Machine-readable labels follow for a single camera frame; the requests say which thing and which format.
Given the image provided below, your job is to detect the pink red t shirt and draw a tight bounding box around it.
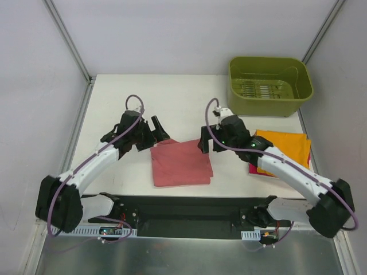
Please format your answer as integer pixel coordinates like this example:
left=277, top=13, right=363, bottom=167
left=150, top=139, right=213, bottom=187

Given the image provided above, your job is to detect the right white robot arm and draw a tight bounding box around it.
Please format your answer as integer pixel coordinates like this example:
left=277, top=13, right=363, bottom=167
left=198, top=105, right=358, bottom=238

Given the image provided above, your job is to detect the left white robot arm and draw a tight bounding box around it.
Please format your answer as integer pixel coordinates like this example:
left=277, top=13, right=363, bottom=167
left=35, top=110, right=170, bottom=233

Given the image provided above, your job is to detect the folded white t shirt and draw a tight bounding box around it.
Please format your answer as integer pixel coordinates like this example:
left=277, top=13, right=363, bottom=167
left=247, top=130, right=256, bottom=142

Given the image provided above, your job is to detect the folded magenta t shirt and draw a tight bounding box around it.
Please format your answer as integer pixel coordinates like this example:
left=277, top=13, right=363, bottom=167
left=249, top=151, right=310, bottom=178

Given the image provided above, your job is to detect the olive green plastic basket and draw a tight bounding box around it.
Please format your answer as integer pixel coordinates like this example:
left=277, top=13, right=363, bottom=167
left=227, top=56, right=314, bottom=117

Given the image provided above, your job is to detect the folded orange t shirt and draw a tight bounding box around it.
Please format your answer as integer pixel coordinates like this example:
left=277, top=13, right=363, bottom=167
left=255, top=129, right=311, bottom=169

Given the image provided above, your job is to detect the left aluminium frame post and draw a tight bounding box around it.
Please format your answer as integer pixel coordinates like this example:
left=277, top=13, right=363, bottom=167
left=42, top=0, right=96, bottom=84

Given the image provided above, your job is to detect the aluminium frame post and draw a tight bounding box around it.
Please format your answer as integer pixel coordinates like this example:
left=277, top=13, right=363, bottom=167
left=42, top=0, right=96, bottom=84
left=302, top=0, right=347, bottom=64

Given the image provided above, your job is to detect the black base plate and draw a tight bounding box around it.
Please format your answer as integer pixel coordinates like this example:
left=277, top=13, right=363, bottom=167
left=83, top=194, right=298, bottom=238

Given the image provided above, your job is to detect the right grey cable duct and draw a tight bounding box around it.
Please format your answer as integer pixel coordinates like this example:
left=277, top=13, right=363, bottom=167
left=241, top=230, right=261, bottom=241

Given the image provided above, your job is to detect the grey cable duct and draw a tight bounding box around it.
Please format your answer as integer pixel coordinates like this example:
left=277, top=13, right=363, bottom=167
left=241, top=230, right=261, bottom=241
left=69, top=226, right=137, bottom=238

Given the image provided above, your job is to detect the left grey cable duct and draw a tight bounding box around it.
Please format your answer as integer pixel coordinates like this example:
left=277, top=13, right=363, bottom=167
left=69, top=226, right=137, bottom=238

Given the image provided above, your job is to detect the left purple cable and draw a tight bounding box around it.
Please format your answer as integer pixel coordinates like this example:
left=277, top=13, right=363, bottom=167
left=47, top=95, right=144, bottom=253

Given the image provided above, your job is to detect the right aluminium frame post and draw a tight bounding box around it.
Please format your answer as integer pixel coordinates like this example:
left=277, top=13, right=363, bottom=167
left=302, top=0, right=347, bottom=64

